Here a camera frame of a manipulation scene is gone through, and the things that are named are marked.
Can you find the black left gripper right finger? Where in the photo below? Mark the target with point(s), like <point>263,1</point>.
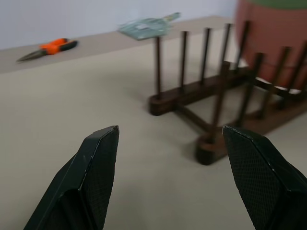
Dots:
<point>263,182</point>

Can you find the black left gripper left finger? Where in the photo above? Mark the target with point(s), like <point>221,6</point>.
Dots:
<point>79,187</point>

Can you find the pink plate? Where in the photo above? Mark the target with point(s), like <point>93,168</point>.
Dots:
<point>271,45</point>

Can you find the green plate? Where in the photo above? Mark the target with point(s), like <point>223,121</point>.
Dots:
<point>280,4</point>

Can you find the dark wooden dish rack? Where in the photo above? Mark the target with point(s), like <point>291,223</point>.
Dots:
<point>192,92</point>

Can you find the orange and black pliers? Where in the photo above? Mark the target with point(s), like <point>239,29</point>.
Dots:
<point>51,48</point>

